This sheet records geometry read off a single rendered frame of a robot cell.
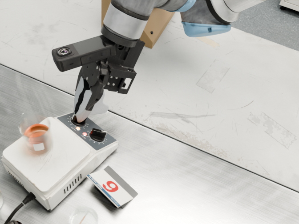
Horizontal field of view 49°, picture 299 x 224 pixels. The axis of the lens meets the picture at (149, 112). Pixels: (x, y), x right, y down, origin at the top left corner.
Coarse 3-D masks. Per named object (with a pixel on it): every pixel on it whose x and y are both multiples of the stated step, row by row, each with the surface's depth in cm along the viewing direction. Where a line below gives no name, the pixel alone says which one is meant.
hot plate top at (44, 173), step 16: (64, 128) 65; (16, 144) 61; (64, 144) 63; (80, 144) 63; (16, 160) 60; (32, 160) 60; (48, 160) 60; (64, 160) 61; (80, 160) 61; (32, 176) 58; (48, 176) 59; (64, 176) 59
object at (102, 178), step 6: (96, 174) 67; (102, 174) 68; (96, 180) 65; (102, 180) 66; (108, 180) 67; (102, 186) 64; (108, 186) 65; (114, 186) 67; (108, 192) 64; (114, 192) 65; (120, 192) 66; (114, 198) 63; (120, 198) 64; (126, 198) 65
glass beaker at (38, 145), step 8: (24, 112) 58; (32, 112) 58; (40, 112) 58; (24, 120) 58; (32, 120) 59; (40, 120) 60; (48, 120) 58; (24, 128) 59; (48, 128) 57; (24, 136) 56; (32, 136) 55; (40, 136) 55; (48, 136) 58; (32, 144) 57; (40, 144) 57; (48, 144) 59; (32, 152) 60; (40, 152) 59; (48, 152) 61
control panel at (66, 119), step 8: (64, 120) 69; (88, 120) 73; (72, 128) 68; (80, 128) 69; (88, 128) 70; (96, 128) 72; (80, 136) 67; (88, 136) 68; (96, 144) 67; (104, 144) 68
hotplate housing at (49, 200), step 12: (72, 132) 67; (96, 156) 65; (12, 168) 61; (84, 168) 64; (24, 180) 60; (72, 180) 62; (36, 192) 59; (48, 192) 59; (60, 192) 61; (48, 204) 61
